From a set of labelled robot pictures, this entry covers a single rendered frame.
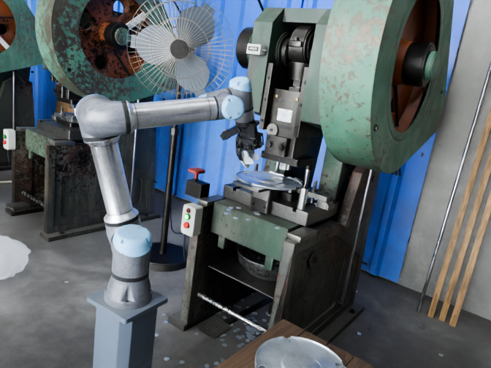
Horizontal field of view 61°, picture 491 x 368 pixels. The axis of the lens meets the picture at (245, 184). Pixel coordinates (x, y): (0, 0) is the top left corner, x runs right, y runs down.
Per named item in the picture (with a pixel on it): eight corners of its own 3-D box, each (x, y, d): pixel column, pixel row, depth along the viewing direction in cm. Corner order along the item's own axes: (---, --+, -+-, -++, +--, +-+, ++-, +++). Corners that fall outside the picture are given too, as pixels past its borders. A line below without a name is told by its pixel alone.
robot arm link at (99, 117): (75, 104, 108) (246, 88, 126) (74, 99, 118) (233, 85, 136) (82, 146, 112) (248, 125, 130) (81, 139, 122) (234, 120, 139)
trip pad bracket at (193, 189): (196, 223, 190) (202, 182, 185) (182, 217, 195) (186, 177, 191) (205, 220, 195) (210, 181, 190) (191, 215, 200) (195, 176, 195)
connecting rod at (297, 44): (296, 109, 170) (310, 21, 162) (271, 104, 177) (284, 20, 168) (318, 110, 187) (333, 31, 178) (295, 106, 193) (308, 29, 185)
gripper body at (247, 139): (253, 155, 153) (250, 126, 146) (234, 150, 157) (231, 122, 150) (264, 146, 158) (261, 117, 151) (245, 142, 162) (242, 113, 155)
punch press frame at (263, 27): (271, 339, 173) (333, -4, 140) (196, 297, 197) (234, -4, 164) (347, 282, 236) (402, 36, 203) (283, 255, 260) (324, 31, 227)
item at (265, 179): (313, 185, 183) (313, 183, 183) (278, 194, 160) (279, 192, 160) (260, 169, 199) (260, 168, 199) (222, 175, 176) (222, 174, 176)
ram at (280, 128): (287, 160, 173) (299, 87, 165) (258, 152, 181) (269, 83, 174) (307, 157, 186) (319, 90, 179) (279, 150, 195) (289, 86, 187)
